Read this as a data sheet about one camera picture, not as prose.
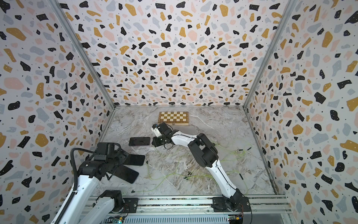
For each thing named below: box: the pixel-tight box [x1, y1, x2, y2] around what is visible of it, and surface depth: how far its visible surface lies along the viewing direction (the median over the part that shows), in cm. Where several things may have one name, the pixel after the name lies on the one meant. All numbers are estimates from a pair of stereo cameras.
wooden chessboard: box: [157, 111, 189, 126], surface depth 112 cm
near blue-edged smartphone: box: [112, 164, 139, 184], surface depth 87 cm
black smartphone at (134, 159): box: [123, 154, 146, 166], surface depth 92 cm
